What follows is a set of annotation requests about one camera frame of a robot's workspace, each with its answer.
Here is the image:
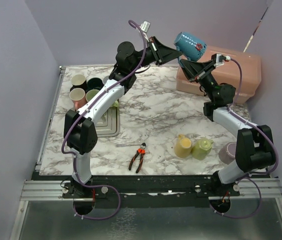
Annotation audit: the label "orange black pliers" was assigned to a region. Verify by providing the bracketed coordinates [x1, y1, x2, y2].
[128, 142, 147, 174]

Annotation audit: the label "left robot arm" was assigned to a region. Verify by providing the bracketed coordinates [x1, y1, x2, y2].
[61, 36, 182, 198]

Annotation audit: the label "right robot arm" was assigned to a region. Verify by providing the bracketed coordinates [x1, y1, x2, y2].
[179, 56, 279, 196]

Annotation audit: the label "yellow mug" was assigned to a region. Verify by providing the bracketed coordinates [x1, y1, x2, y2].
[174, 134, 192, 159]

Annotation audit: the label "aluminium rail frame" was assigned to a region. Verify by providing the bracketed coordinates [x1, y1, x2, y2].
[20, 180, 63, 202]

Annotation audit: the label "purple cable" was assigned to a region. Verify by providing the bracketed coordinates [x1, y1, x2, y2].
[220, 57, 280, 219]
[61, 19, 151, 221]

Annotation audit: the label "pink and blue mug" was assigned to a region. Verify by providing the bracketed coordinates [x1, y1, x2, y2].
[69, 88, 87, 111]

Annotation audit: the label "lime green faceted mug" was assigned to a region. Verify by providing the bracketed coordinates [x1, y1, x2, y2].
[191, 137, 214, 161]

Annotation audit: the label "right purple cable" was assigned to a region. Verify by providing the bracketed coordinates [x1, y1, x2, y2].
[220, 57, 280, 219]

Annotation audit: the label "sage green mug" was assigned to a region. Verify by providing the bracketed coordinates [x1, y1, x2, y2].
[85, 89, 99, 102]

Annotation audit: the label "clear handle screwdriver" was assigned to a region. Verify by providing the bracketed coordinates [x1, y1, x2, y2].
[116, 143, 141, 148]

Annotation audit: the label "blue dotted mug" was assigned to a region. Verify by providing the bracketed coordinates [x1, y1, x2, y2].
[174, 31, 207, 62]

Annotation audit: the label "pink plastic storage box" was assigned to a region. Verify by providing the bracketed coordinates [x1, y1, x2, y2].
[176, 46, 262, 104]

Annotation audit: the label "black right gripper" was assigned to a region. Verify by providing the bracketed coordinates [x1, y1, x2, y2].
[179, 59, 219, 102]

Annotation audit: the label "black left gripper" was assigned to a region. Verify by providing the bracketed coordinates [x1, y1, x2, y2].
[129, 35, 181, 72]

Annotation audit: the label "steel tray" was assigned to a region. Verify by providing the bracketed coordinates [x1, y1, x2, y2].
[95, 107, 120, 138]

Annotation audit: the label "light green mug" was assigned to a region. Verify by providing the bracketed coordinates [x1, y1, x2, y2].
[112, 100, 119, 108]

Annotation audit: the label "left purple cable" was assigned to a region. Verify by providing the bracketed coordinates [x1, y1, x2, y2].
[61, 19, 151, 221]

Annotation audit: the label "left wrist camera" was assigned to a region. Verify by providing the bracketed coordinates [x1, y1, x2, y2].
[140, 20, 151, 33]

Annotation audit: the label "dark teal mug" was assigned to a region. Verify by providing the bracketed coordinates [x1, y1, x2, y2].
[87, 77, 104, 91]

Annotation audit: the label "mauve purple mug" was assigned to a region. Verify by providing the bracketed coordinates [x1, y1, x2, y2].
[219, 142, 236, 165]

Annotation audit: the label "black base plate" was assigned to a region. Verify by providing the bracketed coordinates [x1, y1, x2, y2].
[31, 172, 240, 209]

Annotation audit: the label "black mug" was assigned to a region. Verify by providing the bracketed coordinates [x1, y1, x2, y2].
[70, 74, 87, 91]

